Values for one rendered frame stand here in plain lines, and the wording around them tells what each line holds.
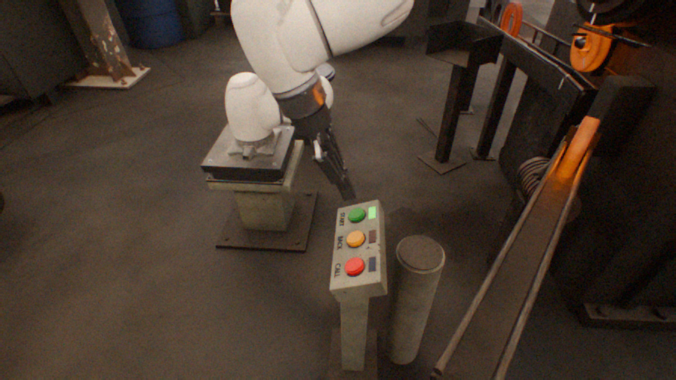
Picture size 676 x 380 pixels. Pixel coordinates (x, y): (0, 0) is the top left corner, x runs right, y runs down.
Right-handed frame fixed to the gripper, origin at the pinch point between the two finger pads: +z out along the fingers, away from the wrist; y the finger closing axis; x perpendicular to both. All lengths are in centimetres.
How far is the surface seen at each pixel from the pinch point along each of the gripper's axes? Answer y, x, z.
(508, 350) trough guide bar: -37.6, -23.6, 3.2
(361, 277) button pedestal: -17.4, -0.8, 9.9
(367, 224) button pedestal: -3.1, -1.9, 9.8
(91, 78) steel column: 205, 231, -16
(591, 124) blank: 15, -56, 12
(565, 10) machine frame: 96, -82, 15
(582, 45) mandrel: 59, -73, 13
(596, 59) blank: 53, -74, 16
